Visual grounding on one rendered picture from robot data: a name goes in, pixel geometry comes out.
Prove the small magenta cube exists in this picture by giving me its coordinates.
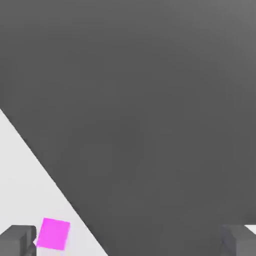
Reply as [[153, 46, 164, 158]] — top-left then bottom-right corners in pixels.
[[36, 217, 71, 251]]

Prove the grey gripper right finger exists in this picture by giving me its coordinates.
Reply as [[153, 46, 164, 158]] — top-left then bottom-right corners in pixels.
[[220, 224, 256, 256]]

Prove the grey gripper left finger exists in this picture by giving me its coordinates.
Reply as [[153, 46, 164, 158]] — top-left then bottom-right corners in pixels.
[[0, 224, 38, 256]]

